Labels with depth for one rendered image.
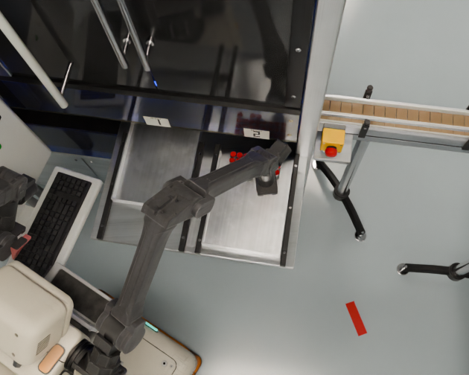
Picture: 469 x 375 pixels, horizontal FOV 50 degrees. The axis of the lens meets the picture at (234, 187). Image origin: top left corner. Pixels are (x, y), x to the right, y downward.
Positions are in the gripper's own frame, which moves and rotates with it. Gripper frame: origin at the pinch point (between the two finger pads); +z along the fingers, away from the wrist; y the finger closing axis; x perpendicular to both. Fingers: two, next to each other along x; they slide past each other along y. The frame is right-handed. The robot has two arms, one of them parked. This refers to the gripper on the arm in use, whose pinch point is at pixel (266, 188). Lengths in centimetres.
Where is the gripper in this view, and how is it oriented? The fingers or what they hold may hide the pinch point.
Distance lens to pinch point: 171.2
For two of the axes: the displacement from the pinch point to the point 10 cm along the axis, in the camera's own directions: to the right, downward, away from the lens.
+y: -0.9, -9.4, 3.3
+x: -9.9, 1.1, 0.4
